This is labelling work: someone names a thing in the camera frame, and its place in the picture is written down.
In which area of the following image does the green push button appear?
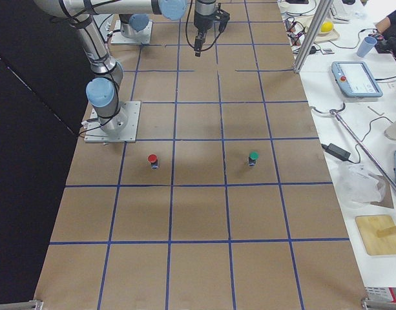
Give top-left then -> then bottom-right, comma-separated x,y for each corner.
248,151 -> 259,167

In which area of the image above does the red push button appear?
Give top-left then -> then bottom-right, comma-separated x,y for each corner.
147,154 -> 159,169

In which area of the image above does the yellow ball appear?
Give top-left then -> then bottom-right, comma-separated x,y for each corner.
318,21 -> 334,36

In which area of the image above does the light blue plastic cup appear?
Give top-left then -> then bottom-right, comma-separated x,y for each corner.
356,36 -> 377,57

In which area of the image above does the black power adapter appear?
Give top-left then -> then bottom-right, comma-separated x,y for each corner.
325,143 -> 351,161

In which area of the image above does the person in dark clothes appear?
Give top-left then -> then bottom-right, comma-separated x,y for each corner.
376,10 -> 396,60

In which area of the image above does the clear plastic bag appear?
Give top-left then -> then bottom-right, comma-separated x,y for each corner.
335,163 -> 386,203

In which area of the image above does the metal walking cane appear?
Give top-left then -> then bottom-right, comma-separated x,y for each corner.
310,103 -> 396,193

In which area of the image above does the wooden cutting board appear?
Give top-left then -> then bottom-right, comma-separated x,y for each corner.
355,214 -> 396,256

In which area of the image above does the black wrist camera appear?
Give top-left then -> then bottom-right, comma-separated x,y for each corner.
215,7 -> 230,34

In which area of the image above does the aluminium frame post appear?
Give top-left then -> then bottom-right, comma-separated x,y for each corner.
293,0 -> 333,74

